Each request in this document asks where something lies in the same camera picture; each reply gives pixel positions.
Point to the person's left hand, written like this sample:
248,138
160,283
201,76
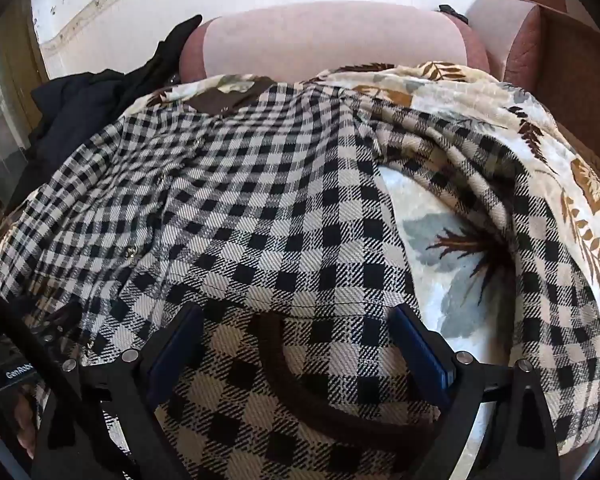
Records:
25,425

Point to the brown and pink armchair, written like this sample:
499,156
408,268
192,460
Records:
555,45

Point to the small black object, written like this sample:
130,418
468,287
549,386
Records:
454,13

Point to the glass panel wooden door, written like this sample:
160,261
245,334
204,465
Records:
0,110

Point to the black garment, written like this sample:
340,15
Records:
165,55

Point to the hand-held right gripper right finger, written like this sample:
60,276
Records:
422,355

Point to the dark navy jacket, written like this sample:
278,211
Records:
75,110

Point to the black and white checked coat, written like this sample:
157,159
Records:
260,200

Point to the leaf print blanket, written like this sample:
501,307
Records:
445,240

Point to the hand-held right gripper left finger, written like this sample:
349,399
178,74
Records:
172,360

